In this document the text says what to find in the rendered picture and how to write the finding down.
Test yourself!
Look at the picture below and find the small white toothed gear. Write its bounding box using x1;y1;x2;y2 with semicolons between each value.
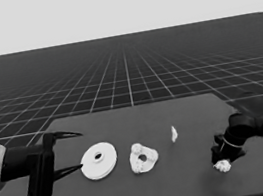
212;157;234;175
129;142;146;157
145;147;160;164
129;160;146;176

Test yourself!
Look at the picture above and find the large thick white disc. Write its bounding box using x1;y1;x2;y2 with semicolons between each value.
77;139;122;183

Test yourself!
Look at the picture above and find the small thin T-shaped white piece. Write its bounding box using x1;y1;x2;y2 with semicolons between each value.
169;124;180;144

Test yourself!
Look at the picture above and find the white round carrier with pins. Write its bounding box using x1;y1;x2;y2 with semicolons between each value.
126;140;162;176

